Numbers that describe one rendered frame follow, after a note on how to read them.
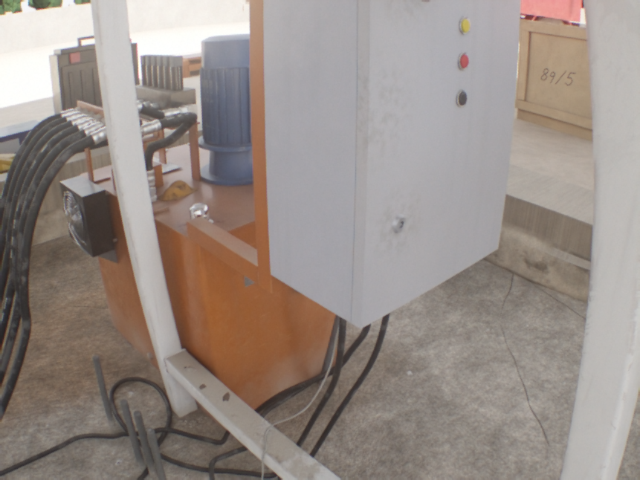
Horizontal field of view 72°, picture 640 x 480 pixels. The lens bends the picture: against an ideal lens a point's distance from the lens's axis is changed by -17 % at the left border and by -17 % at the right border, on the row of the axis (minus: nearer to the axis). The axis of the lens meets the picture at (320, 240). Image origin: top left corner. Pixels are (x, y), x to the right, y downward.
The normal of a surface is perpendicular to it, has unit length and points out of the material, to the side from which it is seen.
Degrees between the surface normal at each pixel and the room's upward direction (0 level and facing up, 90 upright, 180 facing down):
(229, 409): 0
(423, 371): 0
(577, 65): 90
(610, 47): 93
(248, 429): 0
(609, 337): 93
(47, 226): 90
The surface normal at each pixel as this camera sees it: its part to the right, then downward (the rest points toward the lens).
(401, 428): 0.00, -0.90
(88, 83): 0.66, 0.32
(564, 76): -0.84, 0.23
